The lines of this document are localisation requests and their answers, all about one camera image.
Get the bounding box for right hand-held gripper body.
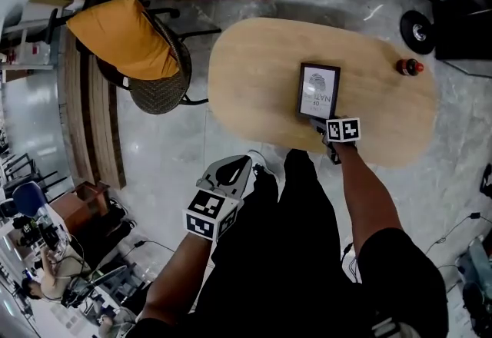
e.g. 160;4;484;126
315;117;361;165

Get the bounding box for brown wooden box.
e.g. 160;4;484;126
48;180;113;232

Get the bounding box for person's white left shoe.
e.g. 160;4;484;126
247;149;281;182

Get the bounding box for black floor cable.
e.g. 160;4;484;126
422;210;492;255

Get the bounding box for person's right forearm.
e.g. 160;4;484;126
333;142;404;257

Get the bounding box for person's black shirt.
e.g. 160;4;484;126
126;227;450;338

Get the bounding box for person's black trousers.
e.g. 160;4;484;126
195;147;364;338

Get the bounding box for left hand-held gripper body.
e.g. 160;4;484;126
182;171;244;241

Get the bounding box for person's left forearm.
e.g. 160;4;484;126
141;230;217;325

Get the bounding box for black cabinet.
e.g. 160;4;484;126
431;0;492;79

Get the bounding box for blue chair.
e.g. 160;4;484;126
11;180;52;217

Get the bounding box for black framed nature picture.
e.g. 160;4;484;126
295;62;342;121

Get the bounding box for cola bottle red cap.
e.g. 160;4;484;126
396;58;425;78

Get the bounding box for black round wheel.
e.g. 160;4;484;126
399;9;438;56

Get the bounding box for orange cushion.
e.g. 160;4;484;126
65;0;181;81

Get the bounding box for brown wicker chair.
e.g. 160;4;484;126
75;7;223;116

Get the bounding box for wooden coffee table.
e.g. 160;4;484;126
207;17;440;169

